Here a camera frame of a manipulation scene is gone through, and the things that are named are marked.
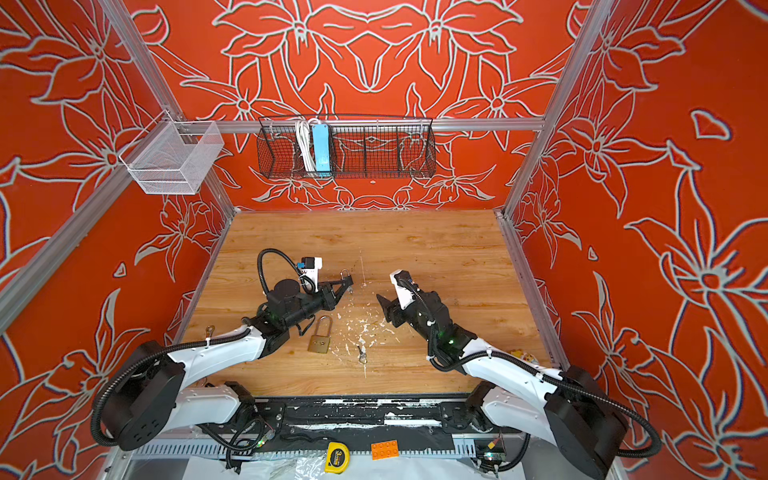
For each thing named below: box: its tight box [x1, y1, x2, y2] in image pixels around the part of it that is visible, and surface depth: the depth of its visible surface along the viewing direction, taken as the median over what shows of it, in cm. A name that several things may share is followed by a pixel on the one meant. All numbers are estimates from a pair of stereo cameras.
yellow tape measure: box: [324, 441, 351, 474], surface depth 68 cm
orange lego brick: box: [370, 439, 399, 461], surface depth 70 cm
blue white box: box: [312, 124, 331, 177], surface depth 91 cm
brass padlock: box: [307, 314, 333, 354], surface depth 87 cm
